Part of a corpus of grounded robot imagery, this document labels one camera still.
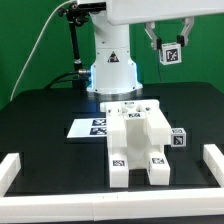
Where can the white chair seat part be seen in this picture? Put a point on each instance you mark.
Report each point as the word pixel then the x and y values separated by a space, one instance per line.
pixel 137 142

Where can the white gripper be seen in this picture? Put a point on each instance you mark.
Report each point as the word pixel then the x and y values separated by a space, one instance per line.
pixel 140 11

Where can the white chair back part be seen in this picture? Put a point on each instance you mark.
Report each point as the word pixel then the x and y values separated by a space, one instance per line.
pixel 156 126

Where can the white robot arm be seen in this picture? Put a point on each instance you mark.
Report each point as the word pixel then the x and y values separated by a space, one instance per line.
pixel 114 74

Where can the white U-shaped fence frame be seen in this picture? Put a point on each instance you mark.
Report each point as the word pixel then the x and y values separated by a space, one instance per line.
pixel 112 206

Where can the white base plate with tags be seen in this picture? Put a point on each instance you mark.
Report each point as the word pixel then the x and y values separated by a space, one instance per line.
pixel 88 128

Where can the black camera stand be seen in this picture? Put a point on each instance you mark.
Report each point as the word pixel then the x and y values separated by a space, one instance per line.
pixel 77 15

